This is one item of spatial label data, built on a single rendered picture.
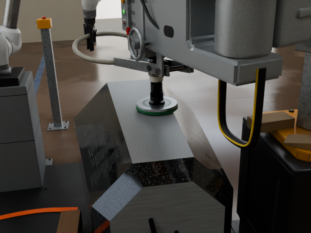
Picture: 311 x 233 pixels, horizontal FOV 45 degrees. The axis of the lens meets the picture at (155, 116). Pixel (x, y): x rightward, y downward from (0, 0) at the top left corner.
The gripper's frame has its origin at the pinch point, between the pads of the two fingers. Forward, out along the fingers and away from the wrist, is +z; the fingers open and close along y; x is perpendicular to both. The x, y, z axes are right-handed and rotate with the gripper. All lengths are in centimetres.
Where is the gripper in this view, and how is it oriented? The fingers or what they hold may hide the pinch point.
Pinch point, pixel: (90, 45)
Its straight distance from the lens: 270.7
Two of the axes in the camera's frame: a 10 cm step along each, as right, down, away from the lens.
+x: 7.5, -3.3, 5.8
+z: -0.8, 8.2, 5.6
